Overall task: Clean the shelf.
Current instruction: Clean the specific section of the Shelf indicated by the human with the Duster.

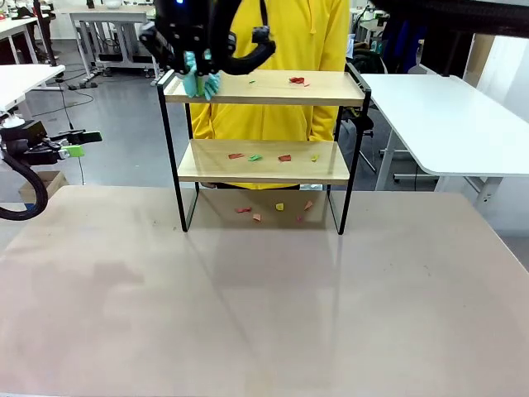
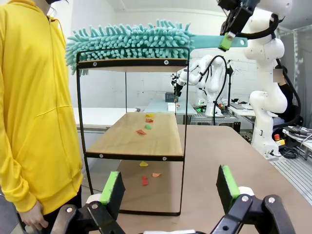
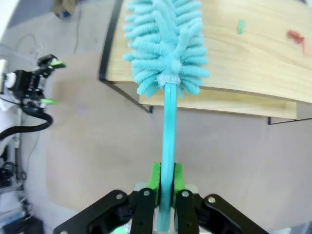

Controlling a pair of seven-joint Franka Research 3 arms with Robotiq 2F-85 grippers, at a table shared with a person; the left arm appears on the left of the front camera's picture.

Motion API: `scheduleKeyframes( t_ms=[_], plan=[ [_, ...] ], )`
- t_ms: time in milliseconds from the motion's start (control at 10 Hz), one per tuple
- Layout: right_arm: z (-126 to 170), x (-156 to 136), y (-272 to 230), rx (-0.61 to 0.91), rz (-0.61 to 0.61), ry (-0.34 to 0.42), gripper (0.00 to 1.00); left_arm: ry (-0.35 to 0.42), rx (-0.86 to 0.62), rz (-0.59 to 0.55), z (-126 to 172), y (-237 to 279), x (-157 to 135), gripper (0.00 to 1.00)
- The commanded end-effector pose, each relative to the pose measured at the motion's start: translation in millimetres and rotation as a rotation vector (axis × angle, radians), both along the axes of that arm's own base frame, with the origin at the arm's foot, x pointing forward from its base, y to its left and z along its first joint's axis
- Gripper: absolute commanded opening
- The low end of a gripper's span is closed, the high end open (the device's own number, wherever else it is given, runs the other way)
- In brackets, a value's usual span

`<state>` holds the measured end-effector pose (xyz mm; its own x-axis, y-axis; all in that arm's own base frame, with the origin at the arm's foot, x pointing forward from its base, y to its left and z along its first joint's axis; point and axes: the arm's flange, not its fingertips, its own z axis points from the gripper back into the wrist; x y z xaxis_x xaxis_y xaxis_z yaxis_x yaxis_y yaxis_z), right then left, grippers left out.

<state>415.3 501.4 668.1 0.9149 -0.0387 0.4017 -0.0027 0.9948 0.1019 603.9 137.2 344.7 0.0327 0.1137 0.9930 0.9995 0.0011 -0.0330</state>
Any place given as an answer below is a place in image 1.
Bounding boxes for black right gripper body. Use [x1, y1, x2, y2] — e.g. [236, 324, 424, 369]
[139, 0, 214, 64]

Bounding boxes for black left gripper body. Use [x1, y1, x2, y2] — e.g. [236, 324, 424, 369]
[7, 140, 63, 165]

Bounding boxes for teal duster brush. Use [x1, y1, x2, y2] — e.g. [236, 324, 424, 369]
[183, 51, 222, 102]

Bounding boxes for brown cardboard box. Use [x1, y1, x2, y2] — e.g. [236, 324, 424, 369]
[18, 170, 69, 204]

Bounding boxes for white desk with grey legs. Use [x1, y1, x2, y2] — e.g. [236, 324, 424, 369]
[69, 3, 161, 79]

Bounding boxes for person in yellow hoodie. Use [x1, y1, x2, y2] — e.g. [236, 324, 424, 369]
[188, 0, 351, 191]

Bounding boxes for black stand pole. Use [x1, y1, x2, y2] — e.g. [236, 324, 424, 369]
[33, 0, 59, 68]

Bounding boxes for dark blue jacket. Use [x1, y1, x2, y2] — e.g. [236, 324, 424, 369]
[388, 16, 419, 72]

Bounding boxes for white table with rounded corners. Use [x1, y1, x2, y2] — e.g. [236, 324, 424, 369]
[358, 73, 529, 217]

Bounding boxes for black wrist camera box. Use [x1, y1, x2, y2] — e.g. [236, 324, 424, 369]
[0, 120, 47, 144]

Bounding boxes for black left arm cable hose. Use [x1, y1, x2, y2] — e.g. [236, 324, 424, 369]
[0, 151, 50, 222]

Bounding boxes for two-tier wood shelf black frame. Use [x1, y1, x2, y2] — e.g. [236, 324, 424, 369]
[155, 61, 372, 236]

